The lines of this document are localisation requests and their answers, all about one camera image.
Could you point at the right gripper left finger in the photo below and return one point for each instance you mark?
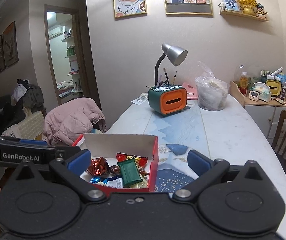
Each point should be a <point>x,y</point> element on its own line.
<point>34,203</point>

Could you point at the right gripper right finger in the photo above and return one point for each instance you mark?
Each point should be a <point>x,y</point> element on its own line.
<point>233,199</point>

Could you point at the red foil snack bag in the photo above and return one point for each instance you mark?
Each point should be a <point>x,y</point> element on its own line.
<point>98,167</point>

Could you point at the green snack bar wrapper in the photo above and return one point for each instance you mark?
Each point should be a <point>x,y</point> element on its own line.
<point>129,172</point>

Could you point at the blue oreo packet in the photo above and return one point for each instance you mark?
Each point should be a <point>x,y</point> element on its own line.
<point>100,180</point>

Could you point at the pink jacket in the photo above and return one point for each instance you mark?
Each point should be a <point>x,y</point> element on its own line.
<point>65,123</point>

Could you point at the white navy snack packet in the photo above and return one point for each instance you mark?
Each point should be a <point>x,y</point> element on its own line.
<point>116,182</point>

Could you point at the red white cardboard box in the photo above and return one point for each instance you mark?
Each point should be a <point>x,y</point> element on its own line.
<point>108,145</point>

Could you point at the wooden side cabinet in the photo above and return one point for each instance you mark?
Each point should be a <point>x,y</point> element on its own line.
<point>265,114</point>

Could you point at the red chip bag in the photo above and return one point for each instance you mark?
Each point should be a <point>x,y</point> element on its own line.
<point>140,162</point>

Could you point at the white digital timer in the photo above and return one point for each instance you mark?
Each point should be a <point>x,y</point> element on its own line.
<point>253,95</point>

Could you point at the clear plastic bag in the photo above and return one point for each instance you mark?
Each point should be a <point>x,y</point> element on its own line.
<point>212,92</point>

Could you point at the yellow tissue box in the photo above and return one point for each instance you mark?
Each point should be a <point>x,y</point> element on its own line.
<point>275,87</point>

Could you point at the oil bottle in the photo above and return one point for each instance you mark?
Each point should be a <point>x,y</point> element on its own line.
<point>243,83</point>

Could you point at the green orange tissue box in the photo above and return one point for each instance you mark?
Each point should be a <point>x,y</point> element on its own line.
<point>167,100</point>

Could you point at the silver desk lamp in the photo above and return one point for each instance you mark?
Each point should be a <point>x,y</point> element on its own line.
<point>175,54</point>

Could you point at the wooden wall shelf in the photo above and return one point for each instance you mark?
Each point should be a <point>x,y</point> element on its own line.
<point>238,14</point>

